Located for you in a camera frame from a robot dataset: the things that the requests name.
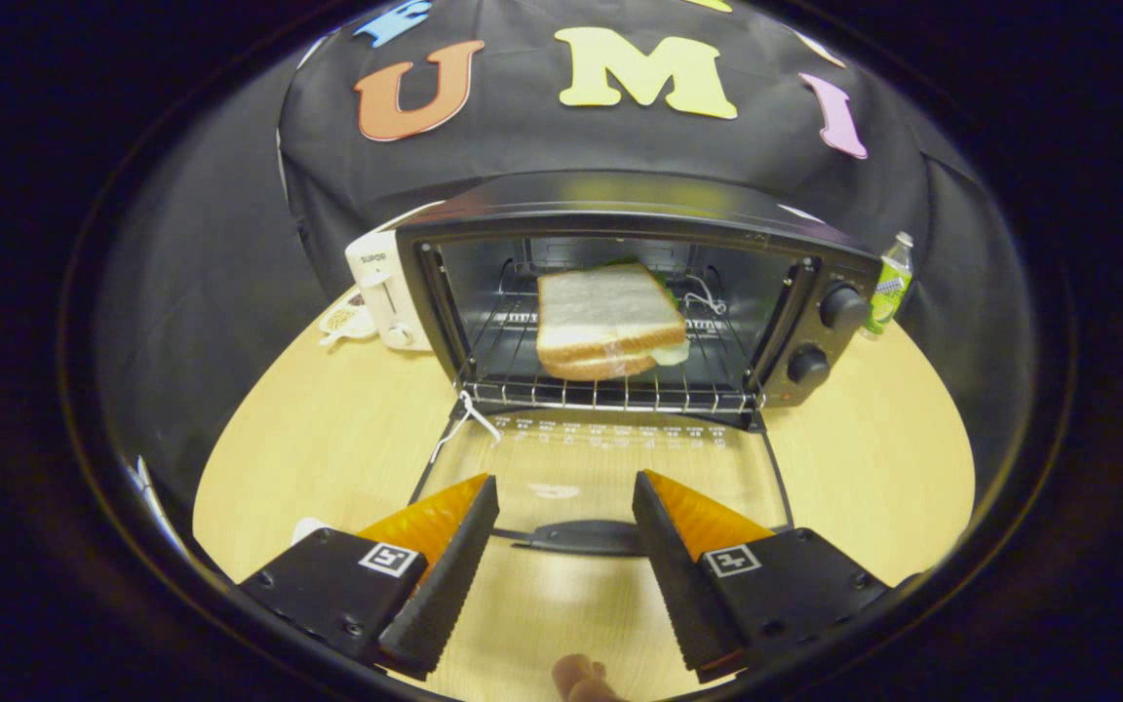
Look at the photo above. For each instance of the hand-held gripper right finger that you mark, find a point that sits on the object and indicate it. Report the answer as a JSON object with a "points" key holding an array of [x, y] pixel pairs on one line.
{"points": [[683, 585]]}

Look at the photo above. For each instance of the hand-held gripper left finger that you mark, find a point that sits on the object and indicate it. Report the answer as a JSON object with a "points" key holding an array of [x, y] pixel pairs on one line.
{"points": [[449, 585]]}

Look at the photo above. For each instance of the sandwich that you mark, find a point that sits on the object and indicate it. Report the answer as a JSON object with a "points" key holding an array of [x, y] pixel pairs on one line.
{"points": [[605, 312]]}

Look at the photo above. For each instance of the black toaster oven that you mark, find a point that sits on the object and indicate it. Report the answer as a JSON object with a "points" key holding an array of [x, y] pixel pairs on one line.
{"points": [[815, 292]]}

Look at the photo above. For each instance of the white pop-up toaster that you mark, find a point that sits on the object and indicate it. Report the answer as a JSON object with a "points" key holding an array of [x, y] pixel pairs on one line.
{"points": [[376, 292]]}

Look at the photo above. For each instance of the white rectangular plate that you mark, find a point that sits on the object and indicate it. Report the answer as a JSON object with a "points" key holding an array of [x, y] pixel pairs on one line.
{"points": [[309, 531]]}

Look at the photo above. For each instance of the small white dish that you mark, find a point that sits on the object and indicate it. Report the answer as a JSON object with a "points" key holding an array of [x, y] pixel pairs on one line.
{"points": [[347, 320]]}

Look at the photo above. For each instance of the green label water bottle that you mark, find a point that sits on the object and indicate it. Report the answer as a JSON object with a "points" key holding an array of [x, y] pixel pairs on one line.
{"points": [[888, 288]]}

